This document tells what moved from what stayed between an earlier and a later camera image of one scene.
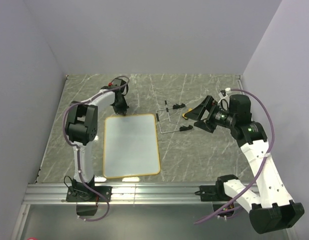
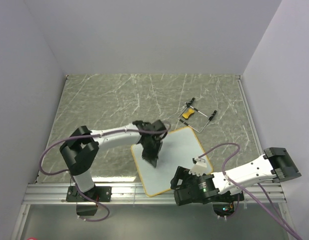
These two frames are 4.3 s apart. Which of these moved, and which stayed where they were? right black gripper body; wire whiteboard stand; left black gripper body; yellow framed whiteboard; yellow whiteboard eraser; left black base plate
Moved: right black gripper body; left black gripper body; wire whiteboard stand; yellow framed whiteboard
Stayed: left black base plate; yellow whiteboard eraser
